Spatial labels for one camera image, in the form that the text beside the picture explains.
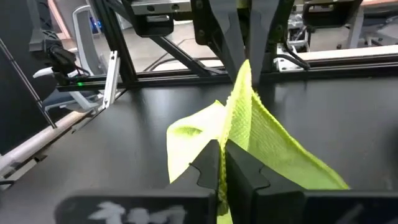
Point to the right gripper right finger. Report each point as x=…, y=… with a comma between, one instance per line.
x=245, y=180

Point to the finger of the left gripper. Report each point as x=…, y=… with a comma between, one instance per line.
x=261, y=37
x=230, y=37

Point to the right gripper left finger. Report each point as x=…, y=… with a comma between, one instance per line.
x=202, y=177

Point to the lime green microfiber towel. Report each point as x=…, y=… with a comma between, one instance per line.
x=273, y=146

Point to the white framed office chair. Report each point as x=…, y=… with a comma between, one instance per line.
x=84, y=37

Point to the light wooden side board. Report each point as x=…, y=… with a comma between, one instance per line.
x=348, y=52

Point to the grey office chair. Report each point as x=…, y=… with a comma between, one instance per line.
x=382, y=31

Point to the black flat panel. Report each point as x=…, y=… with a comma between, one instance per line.
x=18, y=93

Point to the silver corner bracket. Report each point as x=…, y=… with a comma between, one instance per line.
x=283, y=63

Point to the white metal bracket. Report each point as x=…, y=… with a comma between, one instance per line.
x=111, y=81

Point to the small black camera device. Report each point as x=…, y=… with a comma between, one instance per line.
x=59, y=56

